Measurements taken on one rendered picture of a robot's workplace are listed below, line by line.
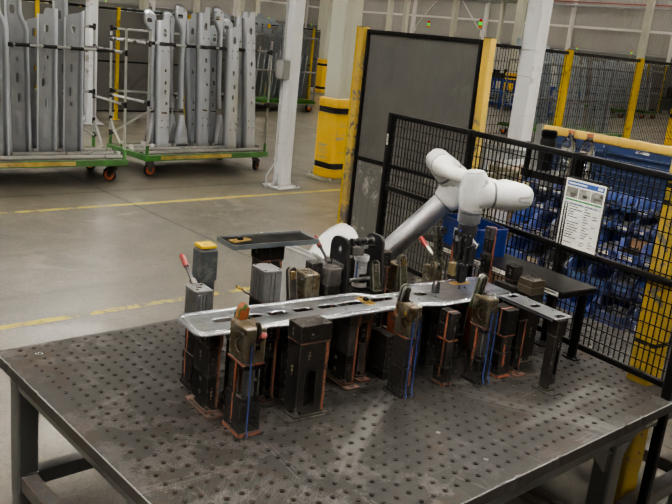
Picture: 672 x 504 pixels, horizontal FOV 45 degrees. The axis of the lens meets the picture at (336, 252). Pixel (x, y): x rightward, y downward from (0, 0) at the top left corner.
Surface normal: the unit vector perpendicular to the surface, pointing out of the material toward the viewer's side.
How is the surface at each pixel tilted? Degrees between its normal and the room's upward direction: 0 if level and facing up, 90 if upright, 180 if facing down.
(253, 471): 0
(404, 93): 90
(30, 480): 0
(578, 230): 90
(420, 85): 90
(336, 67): 90
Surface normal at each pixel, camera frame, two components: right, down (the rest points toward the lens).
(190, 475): 0.10, -0.96
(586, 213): -0.82, 0.07
